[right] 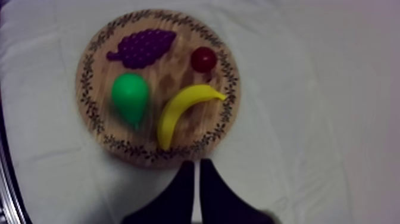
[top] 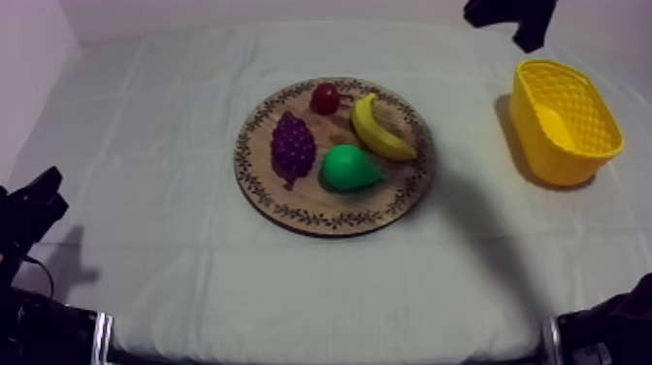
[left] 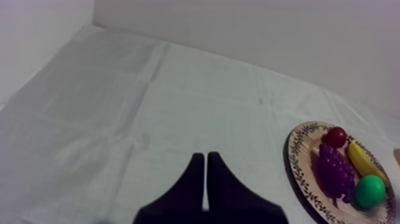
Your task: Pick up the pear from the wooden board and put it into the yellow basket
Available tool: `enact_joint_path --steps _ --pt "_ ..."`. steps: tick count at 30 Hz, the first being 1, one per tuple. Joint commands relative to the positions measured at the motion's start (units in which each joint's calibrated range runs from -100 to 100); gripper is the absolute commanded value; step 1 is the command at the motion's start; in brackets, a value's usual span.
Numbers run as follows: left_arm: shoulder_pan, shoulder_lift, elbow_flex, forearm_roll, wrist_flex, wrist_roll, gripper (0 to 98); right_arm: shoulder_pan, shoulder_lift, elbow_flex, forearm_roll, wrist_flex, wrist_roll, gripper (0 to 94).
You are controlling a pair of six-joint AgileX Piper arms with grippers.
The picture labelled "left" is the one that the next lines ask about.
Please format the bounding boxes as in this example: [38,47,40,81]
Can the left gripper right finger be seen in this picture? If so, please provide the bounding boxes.
[204,151,290,224]

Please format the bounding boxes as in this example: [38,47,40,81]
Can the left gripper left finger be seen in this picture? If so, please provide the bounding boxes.
[132,152,205,224]

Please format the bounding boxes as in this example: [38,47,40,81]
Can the round wooden board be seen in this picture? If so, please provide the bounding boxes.
[283,120,396,224]

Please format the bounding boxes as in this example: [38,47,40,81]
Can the green toy pear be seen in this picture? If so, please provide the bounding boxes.
[354,175,386,210]

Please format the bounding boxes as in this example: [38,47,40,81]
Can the purple toy grapes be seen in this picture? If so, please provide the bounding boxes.
[318,143,356,204]

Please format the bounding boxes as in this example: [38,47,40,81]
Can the small red fruit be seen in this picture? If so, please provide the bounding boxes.
[326,126,348,149]

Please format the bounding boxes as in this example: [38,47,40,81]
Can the yellow toy banana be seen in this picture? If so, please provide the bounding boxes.
[348,140,390,188]

